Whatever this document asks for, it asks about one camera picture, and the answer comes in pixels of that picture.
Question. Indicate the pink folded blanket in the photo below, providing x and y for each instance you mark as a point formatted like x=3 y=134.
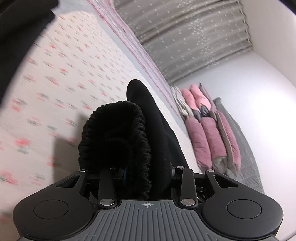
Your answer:
x=196 y=100

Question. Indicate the mauve grey folded comforter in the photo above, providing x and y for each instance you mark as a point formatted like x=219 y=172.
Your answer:
x=209 y=149

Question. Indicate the black pants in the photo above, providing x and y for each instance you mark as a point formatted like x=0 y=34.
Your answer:
x=131 y=136

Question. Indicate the grey patterned curtain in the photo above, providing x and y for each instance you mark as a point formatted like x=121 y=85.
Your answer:
x=183 y=37

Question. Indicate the cherry print bed sheet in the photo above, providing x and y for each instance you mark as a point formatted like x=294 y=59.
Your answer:
x=77 y=64

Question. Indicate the grey quilted pillow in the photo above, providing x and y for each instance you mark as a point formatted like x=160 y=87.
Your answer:
x=249 y=174

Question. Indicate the striped folded cloth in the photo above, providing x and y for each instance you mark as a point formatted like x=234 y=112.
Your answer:
x=182 y=106

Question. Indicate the mauve velvet pillow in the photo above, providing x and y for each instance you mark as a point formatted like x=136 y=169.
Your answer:
x=230 y=143

